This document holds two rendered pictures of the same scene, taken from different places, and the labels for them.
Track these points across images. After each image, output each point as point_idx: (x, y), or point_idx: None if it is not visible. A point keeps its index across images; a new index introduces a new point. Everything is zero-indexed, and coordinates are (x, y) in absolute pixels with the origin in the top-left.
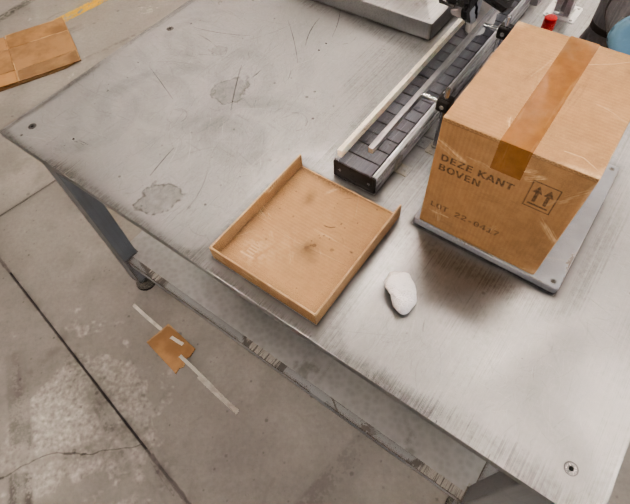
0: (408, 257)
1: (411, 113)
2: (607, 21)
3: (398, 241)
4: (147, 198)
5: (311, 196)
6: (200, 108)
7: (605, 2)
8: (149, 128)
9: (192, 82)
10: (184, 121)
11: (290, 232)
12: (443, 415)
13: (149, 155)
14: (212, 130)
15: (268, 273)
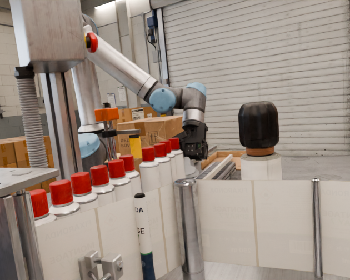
0: (194, 166)
1: (208, 172)
2: (110, 149)
3: (199, 167)
4: (304, 158)
5: (239, 166)
6: (331, 171)
7: (104, 155)
8: (343, 165)
9: None
10: (330, 168)
11: (239, 161)
12: None
13: (325, 161)
14: (310, 169)
15: (238, 158)
